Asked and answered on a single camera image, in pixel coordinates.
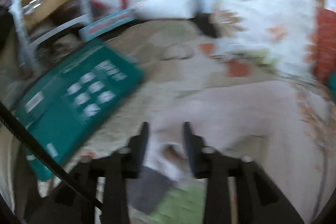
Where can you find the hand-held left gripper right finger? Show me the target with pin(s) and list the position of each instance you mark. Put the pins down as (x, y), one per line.
(189, 150)

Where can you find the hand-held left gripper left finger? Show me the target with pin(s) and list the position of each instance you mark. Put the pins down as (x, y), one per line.
(143, 146)

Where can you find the white floral pillow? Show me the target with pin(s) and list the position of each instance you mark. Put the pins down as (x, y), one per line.
(262, 16)

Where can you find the light pink cloth garment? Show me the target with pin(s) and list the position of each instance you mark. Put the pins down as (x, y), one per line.
(223, 113)

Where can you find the red floral bed sheet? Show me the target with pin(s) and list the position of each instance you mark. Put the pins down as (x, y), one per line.
(325, 43)

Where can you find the white metal rack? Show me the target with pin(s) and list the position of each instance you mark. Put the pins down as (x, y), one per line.
(18, 16)

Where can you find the heart-patterned quilt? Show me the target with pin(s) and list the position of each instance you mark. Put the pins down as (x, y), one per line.
(162, 74)

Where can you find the teal cardboard box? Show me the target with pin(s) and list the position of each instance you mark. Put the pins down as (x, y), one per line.
(78, 108)

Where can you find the small light blue box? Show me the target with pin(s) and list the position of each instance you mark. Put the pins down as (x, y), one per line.
(107, 23)

